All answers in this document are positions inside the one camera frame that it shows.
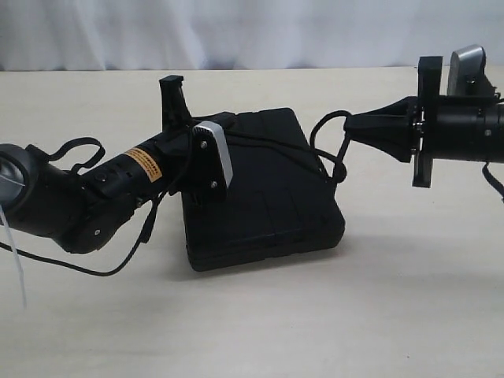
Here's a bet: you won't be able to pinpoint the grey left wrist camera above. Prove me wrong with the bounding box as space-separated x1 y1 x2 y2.
191 120 233 202

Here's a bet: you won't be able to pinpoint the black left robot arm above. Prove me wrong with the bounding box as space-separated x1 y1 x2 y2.
1 75 236 254

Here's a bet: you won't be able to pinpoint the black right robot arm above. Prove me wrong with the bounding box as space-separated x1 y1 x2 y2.
343 56 503 188

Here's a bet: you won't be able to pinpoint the black plastic carrying case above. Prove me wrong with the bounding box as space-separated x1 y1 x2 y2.
182 108 346 272

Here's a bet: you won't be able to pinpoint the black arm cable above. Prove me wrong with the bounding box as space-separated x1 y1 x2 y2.
0 157 198 277
482 161 504 204

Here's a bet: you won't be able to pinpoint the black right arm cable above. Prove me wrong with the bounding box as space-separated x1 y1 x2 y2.
482 161 504 204

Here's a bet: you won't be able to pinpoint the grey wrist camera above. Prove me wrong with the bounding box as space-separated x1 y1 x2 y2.
447 44 496 97
191 120 233 202

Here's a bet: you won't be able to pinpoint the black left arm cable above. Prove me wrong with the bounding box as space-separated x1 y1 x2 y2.
0 157 198 277

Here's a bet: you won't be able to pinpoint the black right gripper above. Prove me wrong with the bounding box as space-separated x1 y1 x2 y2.
344 56 443 188

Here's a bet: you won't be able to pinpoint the black braided rope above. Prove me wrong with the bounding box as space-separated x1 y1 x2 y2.
224 110 355 186

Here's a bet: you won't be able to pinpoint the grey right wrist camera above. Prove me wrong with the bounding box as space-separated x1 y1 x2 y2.
447 44 496 97

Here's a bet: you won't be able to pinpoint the white backdrop curtain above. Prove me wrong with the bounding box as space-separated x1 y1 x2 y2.
1 1 503 71

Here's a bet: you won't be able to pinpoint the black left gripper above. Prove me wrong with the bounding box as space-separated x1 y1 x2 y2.
157 74 229 202

